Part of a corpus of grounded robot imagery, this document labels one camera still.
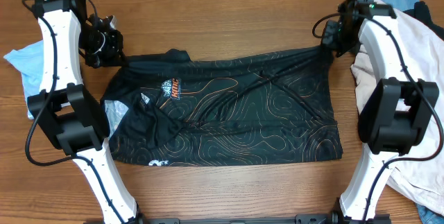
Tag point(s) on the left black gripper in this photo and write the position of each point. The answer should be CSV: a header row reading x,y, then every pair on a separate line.
x,y
114,57

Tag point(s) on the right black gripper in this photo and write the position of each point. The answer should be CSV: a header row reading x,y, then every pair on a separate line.
x,y
326,41

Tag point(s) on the black orange-patterned jersey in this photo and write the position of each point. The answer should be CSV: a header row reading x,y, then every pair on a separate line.
x,y
273,108

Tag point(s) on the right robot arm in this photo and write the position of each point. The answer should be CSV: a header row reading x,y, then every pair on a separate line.
x,y
394,118

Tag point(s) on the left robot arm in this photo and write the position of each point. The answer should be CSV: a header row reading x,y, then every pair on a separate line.
x,y
70,117

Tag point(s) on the folded light blue t-shirt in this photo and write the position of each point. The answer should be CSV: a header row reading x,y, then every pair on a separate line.
x,y
29,61

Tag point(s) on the dark navy garment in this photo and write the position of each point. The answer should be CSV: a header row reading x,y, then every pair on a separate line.
x,y
421,12

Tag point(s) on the cream white shirt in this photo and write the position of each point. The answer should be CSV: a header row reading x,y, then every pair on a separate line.
x,y
421,178

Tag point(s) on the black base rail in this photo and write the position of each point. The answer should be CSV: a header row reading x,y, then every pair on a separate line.
x,y
239,220

